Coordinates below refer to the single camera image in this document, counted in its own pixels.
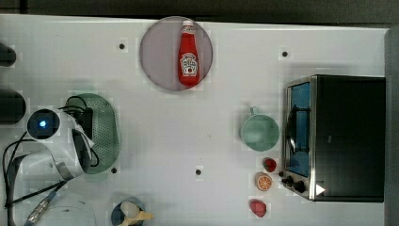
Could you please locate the mint green strainer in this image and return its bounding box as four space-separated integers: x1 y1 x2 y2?
64 93 120 175

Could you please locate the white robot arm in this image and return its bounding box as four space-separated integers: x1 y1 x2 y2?
3 108 93 226

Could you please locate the red ketchup bottle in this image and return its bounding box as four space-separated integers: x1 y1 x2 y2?
178 20 200 88

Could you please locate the mint green mug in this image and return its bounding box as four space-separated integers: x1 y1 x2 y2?
240 106 279 152

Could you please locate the grey round plate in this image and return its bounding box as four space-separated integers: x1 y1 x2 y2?
139 16 213 91

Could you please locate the dark red fruit toy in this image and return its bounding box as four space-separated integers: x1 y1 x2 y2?
263 157 277 172

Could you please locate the orange slice toy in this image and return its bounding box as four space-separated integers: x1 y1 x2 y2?
255 172 273 191

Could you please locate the red strawberry toy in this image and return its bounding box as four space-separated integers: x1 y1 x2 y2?
249 200 267 218

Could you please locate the blue bowl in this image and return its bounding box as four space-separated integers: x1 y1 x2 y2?
111 197 146 226

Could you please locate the cream wooden piece in bowl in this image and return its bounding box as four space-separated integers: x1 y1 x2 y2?
120 202 154 226

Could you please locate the black toaster oven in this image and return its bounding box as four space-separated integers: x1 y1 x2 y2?
279 74 386 202

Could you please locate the black utensil holder cup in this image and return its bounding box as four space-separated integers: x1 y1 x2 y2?
0 89 26 125

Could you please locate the black cylinder container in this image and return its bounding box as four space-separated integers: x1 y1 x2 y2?
0 43 17 67

